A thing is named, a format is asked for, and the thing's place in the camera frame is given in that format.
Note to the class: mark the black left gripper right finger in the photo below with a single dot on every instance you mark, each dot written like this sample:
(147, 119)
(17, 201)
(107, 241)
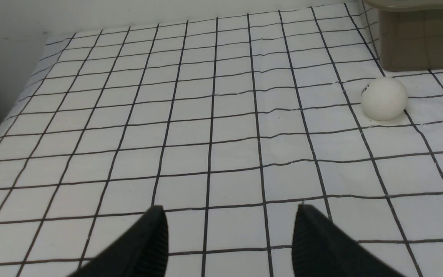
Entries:
(321, 249)

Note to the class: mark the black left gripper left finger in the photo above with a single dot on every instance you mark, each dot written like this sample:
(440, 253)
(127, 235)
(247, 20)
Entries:
(142, 251)

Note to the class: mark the white ping-pong ball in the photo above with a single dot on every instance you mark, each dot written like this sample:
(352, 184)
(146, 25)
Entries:
(384, 99)

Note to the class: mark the white black-grid tablecloth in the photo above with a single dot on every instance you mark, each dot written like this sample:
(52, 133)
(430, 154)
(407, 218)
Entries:
(228, 123)

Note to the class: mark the olive plastic bin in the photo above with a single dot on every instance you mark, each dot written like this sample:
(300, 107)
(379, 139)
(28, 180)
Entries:
(407, 34)

